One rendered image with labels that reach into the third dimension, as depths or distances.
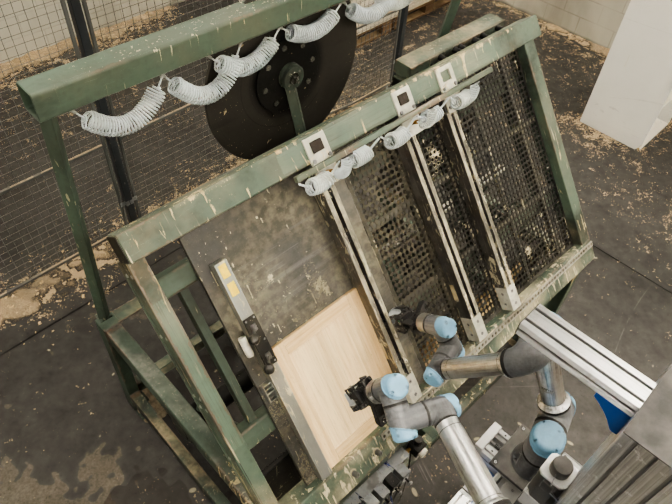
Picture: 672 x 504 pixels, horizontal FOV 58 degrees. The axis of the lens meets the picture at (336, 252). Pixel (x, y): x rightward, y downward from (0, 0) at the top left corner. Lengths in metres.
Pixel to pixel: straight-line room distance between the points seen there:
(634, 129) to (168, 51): 4.54
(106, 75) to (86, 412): 2.25
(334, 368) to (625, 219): 3.34
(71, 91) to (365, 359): 1.44
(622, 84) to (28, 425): 5.05
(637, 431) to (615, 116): 4.65
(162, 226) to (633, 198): 4.23
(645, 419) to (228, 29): 1.69
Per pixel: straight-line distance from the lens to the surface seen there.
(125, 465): 3.61
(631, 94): 5.83
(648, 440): 1.51
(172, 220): 1.96
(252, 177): 2.07
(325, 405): 2.43
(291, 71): 2.54
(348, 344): 2.44
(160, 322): 2.02
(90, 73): 2.02
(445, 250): 2.67
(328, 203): 2.26
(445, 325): 2.26
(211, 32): 2.19
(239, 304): 2.13
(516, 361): 2.04
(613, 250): 4.94
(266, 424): 2.37
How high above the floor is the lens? 3.22
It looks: 48 degrees down
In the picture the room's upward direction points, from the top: 5 degrees clockwise
